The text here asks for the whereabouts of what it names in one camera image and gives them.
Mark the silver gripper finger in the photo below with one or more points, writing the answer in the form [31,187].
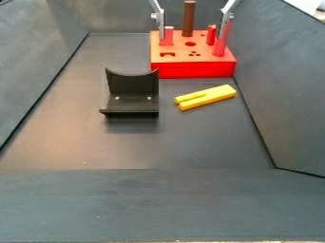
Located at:
[158,16]
[228,14]

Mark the yellow two-pronged square-circle object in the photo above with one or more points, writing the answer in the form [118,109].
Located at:
[206,96]

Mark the red square peg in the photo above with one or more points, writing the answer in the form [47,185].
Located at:
[166,41]

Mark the red fixture base block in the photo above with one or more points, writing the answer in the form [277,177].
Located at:
[189,58]

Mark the black curved regrasp stand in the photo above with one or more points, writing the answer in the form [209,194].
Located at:
[134,94]

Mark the red star peg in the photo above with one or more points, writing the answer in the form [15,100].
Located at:
[210,35]

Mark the dark brown cylinder peg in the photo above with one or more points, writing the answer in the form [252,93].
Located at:
[189,18]

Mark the red hexagonal tall peg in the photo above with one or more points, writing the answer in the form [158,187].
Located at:
[221,40]

